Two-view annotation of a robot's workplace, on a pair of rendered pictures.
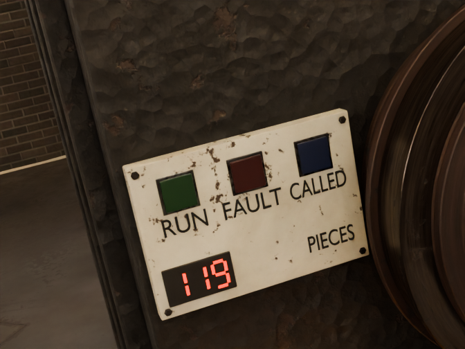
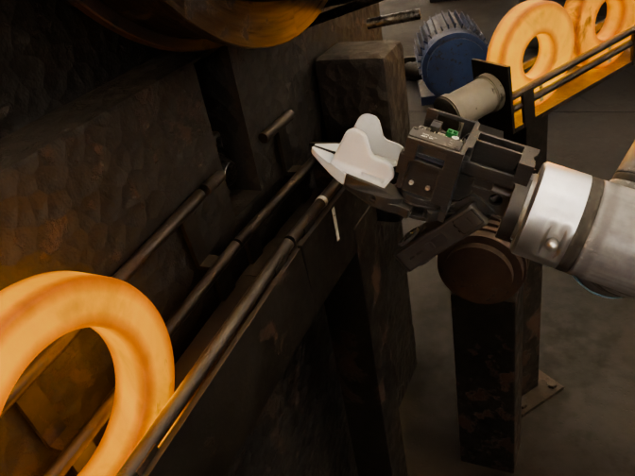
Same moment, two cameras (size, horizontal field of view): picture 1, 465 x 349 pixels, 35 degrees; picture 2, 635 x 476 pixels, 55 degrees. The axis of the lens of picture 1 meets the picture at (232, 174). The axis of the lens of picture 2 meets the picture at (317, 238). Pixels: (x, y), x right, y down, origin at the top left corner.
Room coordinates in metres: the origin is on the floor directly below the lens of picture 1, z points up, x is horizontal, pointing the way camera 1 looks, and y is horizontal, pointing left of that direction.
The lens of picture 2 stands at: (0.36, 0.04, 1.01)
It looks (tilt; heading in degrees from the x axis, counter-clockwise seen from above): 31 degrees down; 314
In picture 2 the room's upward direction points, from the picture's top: 11 degrees counter-clockwise
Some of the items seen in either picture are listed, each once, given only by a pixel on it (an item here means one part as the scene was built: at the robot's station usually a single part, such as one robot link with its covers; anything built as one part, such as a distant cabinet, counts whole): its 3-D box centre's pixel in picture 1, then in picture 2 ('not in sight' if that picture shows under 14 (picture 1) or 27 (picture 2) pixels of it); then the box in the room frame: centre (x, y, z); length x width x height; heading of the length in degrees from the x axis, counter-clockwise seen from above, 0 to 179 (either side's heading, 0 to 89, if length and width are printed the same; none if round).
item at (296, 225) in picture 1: (252, 212); not in sight; (0.79, -0.01, 1.15); 0.26 x 0.02 x 0.18; 104
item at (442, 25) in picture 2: not in sight; (449, 54); (1.71, -2.45, 0.17); 0.57 x 0.31 x 0.34; 124
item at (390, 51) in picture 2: not in sight; (367, 134); (0.84, -0.59, 0.68); 0.11 x 0.08 x 0.24; 14
